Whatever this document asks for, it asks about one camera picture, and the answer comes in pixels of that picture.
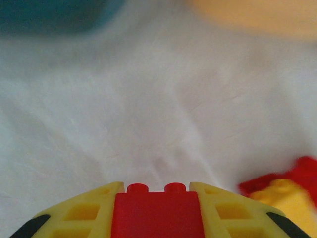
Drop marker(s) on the teal plastic container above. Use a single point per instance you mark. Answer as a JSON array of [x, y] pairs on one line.
[[37, 15]]

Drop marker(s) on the red lego brick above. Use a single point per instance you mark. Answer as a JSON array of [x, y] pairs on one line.
[[158, 215], [304, 168]]

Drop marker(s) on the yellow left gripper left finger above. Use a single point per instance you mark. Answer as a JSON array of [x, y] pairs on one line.
[[81, 213]]

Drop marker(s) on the yellow plastic container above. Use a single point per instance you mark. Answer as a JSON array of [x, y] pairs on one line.
[[260, 15]]

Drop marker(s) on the yellow lego brick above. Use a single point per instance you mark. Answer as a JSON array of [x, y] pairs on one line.
[[292, 203]]

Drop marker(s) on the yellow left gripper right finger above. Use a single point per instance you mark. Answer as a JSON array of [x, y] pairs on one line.
[[223, 213]]

